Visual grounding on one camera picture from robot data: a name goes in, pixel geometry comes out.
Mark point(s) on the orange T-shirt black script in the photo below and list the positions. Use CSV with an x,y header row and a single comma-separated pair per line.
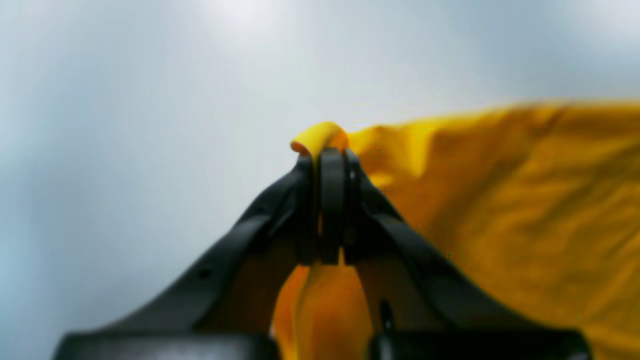
x,y
539,204

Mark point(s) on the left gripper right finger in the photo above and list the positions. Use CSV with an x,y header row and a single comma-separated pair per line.
x,y
422,307

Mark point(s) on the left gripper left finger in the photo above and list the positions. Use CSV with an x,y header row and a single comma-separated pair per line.
x,y
221,308

